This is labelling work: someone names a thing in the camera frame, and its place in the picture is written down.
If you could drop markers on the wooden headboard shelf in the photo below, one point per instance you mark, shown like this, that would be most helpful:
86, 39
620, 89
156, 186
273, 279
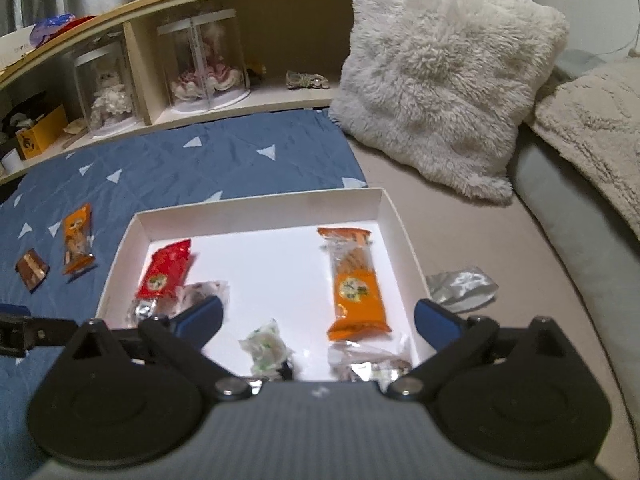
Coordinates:
280, 25

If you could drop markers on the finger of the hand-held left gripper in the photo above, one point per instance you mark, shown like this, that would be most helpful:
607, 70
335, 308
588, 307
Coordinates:
12, 309
40, 332

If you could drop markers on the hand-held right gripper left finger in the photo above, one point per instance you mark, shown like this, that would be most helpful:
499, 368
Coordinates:
200, 319

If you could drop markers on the long orange biscuit packet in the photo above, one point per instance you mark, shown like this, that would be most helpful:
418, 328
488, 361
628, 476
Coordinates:
357, 290

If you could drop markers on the white cardboard box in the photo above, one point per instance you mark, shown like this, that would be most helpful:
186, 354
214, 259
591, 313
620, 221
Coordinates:
260, 255

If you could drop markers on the small clear snack wrapper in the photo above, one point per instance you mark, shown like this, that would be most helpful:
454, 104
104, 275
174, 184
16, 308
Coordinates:
200, 290

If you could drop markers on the display case with pink doll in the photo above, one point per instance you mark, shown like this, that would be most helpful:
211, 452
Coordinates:
207, 65

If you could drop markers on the brown snack packet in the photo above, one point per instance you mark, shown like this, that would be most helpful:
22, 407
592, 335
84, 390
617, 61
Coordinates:
32, 267

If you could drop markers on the blue triangle-print quilt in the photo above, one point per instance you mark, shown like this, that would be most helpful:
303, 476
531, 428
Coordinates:
200, 160

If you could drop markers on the white cup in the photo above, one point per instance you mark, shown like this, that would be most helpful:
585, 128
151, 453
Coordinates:
10, 161

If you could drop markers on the crumpled silver wrapper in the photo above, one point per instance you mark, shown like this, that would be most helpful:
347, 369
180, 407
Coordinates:
462, 287

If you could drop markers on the white fluffy pillow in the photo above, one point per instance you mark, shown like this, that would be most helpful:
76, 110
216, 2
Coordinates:
440, 70

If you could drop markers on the beige textured blanket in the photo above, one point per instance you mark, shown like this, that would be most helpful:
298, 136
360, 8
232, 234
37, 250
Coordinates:
595, 120

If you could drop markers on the yellow cardboard box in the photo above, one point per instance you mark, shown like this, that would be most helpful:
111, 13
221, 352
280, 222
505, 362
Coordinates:
45, 130

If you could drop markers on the small orange biscuit packet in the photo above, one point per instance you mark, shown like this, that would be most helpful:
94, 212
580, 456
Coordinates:
77, 240

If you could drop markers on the blue plastic bag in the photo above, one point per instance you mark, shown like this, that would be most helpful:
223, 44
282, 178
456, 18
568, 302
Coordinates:
50, 30

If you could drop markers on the red snack packet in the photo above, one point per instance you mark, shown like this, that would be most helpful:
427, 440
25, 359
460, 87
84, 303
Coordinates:
162, 275

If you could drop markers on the taupe bed sheet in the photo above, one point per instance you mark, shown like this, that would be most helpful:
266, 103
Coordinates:
450, 225

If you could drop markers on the green and white candy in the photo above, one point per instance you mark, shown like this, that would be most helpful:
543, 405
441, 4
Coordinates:
265, 347

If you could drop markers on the display case with white doll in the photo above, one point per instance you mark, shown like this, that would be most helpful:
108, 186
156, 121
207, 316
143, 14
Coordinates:
107, 90

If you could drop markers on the grey cushion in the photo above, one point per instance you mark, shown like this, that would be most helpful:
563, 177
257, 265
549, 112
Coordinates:
565, 220

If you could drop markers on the small beige ornament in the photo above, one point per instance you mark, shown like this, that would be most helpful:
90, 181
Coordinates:
75, 127

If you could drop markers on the clear-wrapped square pastry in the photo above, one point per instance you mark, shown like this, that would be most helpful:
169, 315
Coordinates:
365, 360

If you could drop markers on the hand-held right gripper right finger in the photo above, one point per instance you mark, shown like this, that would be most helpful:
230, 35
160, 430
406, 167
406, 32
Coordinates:
440, 329

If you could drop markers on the dried flower ornament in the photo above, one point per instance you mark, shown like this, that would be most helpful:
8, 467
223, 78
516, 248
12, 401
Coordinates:
306, 80

